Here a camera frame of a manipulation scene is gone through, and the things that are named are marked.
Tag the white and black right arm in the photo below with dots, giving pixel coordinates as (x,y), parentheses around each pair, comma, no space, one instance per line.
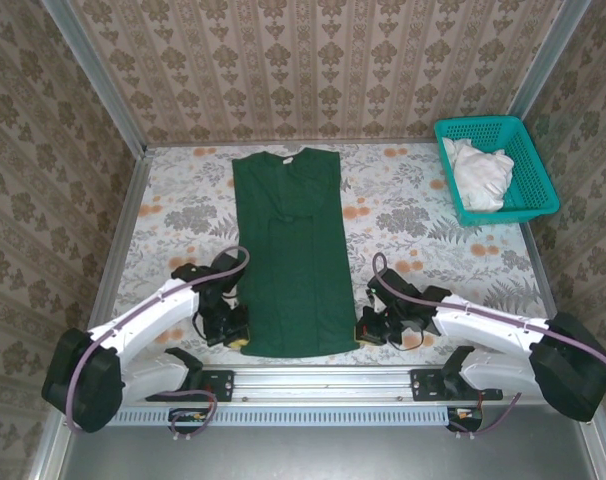
(483,325)

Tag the steel sheet panel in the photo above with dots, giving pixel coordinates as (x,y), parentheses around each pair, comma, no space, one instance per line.
(303,455)

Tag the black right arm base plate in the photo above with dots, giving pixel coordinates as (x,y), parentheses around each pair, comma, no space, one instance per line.
(425,385)

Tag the teal plastic basket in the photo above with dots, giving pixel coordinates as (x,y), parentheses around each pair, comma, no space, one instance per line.
(530,175)

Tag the aluminium side rail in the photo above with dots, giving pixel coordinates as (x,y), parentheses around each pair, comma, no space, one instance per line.
(543,280)
(118,240)

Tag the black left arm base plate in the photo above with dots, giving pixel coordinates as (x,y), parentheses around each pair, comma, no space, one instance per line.
(220,385)

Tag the aluminium frame post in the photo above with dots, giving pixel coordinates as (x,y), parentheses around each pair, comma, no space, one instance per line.
(548,60)
(93,75)

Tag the white t-shirt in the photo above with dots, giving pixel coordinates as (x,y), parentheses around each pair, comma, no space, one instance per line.
(478,175)

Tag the floral print tablecloth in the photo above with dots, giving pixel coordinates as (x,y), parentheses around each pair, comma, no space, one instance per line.
(433,250)

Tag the green t-shirt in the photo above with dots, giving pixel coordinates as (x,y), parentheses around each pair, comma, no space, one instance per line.
(293,275)

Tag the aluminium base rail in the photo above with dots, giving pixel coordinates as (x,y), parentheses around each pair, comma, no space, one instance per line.
(323,382)

